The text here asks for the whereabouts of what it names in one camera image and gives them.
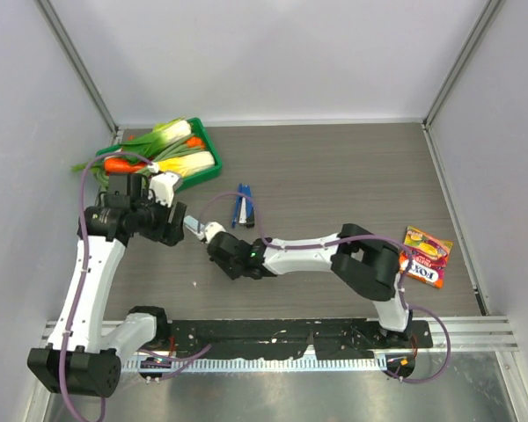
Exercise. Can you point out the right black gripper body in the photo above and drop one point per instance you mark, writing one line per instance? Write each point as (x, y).
(232, 268)

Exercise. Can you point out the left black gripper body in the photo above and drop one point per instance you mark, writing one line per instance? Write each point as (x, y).
(153, 222)

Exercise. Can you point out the dark blue stapler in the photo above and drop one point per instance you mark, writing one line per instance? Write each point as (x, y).
(243, 213)

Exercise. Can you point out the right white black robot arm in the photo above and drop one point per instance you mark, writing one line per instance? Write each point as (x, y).
(369, 265)

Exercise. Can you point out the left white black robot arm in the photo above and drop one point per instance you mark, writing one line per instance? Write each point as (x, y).
(78, 358)

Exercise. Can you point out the yellow white napa cabbage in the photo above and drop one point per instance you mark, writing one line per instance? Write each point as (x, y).
(188, 165)

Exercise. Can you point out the green long beans bundle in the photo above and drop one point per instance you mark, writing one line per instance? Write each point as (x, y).
(181, 150)

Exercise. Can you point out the large orange carrot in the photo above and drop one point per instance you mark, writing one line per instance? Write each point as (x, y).
(115, 164)

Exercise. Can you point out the small orange carrot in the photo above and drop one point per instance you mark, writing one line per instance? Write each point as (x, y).
(195, 142)

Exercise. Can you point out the upper white bok choy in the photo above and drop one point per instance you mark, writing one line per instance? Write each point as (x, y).
(159, 138)

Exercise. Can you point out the green plastic tray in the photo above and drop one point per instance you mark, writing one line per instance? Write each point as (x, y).
(198, 130)

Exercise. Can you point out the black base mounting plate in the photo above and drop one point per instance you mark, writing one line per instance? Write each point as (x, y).
(283, 339)

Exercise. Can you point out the colourful candy bag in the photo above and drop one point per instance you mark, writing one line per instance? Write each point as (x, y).
(430, 256)

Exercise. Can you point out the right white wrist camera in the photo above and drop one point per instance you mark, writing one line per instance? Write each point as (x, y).
(208, 231)

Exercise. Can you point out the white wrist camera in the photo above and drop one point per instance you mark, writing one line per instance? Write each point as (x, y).
(208, 231)
(162, 187)

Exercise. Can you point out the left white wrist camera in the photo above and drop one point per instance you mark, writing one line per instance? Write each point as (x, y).
(162, 187)

